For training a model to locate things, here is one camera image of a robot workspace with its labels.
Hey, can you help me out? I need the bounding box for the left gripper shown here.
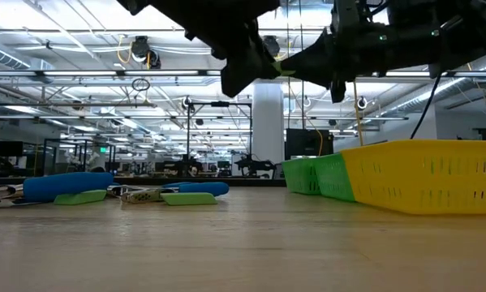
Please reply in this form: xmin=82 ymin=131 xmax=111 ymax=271
xmin=185 ymin=7 xmax=283 ymax=99

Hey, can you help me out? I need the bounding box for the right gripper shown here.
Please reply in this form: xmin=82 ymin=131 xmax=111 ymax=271
xmin=280 ymin=0 xmax=390 ymax=104

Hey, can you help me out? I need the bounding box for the green Ticonderoga eraser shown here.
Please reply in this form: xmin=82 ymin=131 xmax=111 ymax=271
xmin=160 ymin=191 xmax=218 ymax=207
xmin=272 ymin=59 xmax=297 ymax=79
xmin=54 ymin=189 xmax=108 ymax=206

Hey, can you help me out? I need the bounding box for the white building column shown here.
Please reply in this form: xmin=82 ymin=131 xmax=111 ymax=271
xmin=252 ymin=80 xmax=286 ymax=165

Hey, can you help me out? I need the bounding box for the black mesh computer case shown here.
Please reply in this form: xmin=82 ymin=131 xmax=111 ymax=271
xmin=285 ymin=128 xmax=335 ymax=161

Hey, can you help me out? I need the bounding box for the small green plastic basket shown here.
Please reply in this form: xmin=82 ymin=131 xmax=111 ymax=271
xmin=282 ymin=157 xmax=321 ymax=195

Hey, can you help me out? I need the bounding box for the medium green plastic basket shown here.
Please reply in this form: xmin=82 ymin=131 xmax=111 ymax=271
xmin=313 ymin=152 xmax=356 ymax=203

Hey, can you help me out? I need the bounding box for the yellow plastic basket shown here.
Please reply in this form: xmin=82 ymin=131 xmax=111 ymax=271
xmin=340 ymin=140 xmax=486 ymax=216

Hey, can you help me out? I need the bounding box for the black monitor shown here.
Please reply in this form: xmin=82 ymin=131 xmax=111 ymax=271
xmin=0 ymin=140 xmax=24 ymax=157

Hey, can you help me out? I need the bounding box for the black robot station frame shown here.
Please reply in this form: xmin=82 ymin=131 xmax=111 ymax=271
xmin=184 ymin=100 xmax=254 ymax=178

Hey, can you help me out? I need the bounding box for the yellow cable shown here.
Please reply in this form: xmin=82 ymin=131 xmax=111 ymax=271
xmin=351 ymin=79 xmax=365 ymax=147

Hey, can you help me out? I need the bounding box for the black aluminium table frame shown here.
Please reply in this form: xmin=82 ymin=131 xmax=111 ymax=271
xmin=0 ymin=174 xmax=287 ymax=188

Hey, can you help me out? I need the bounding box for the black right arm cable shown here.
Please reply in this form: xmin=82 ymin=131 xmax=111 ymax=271
xmin=410 ymin=72 xmax=443 ymax=141

